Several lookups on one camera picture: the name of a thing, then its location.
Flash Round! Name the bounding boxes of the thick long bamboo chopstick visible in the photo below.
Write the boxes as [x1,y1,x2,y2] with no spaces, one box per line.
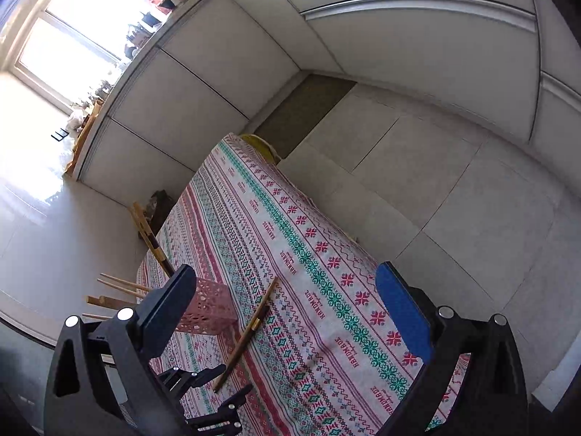
[86,295,134,310]

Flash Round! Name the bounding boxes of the black gold-banded chopstick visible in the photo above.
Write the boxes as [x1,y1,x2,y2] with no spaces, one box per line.
[245,301,270,339]

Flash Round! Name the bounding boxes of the long thin bamboo chopstick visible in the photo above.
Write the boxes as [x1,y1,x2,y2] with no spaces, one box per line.
[97,272,152,298]

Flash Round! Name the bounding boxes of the bamboo chopstick lower holder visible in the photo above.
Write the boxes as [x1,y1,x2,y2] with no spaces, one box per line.
[82,313,111,322]

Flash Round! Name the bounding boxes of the pink perforated utensil holder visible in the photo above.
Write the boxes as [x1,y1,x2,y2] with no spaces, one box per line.
[176,279,237,336]

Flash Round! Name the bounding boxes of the black gold chopstick in holder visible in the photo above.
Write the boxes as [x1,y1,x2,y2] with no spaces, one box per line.
[129,202,174,278]

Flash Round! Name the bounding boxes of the patterned handmade tablecloth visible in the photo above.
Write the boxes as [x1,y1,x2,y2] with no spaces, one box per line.
[152,134,422,435]

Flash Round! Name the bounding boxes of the bamboo chopstick in holder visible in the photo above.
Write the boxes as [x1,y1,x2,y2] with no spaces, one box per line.
[129,202,159,256]

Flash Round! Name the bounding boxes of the black trash bin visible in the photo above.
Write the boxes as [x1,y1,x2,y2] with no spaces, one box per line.
[145,190,175,235]

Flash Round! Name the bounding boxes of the brown floor mat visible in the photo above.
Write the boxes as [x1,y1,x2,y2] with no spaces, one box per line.
[254,75,355,158]

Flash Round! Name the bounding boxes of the white base cabinets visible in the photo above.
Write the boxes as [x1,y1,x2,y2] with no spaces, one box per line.
[73,0,580,205]

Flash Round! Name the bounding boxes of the window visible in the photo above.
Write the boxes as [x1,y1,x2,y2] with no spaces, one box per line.
[1,0,162,113]

